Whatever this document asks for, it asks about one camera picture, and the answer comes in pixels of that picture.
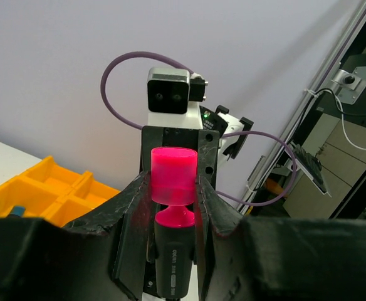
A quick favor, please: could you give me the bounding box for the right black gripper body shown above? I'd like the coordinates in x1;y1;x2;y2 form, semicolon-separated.
140;125;219;194

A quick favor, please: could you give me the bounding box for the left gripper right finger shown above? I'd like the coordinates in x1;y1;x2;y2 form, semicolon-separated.
194;176;296;300

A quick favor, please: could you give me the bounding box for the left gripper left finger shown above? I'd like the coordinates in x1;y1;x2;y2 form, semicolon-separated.
64;172;153;300

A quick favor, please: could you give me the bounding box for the pink highlighter cap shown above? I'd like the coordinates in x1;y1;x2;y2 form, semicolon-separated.
150;146;198;208

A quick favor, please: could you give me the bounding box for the pink highlighter marker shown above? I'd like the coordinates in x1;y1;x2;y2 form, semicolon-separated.
154;206;195;299

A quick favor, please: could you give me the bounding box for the blue highlighter marker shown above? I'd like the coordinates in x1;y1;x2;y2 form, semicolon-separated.
8;205;26;218

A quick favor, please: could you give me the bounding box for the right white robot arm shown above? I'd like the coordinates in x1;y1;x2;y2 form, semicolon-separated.
140;102;253;187

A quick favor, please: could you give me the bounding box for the yellow divided storage tray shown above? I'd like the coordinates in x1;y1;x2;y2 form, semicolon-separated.
0;156;120;227

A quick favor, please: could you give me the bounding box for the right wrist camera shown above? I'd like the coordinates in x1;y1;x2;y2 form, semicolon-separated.
147;67;207;130

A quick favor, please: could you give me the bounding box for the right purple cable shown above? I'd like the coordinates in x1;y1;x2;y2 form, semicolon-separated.
100;51;298;206

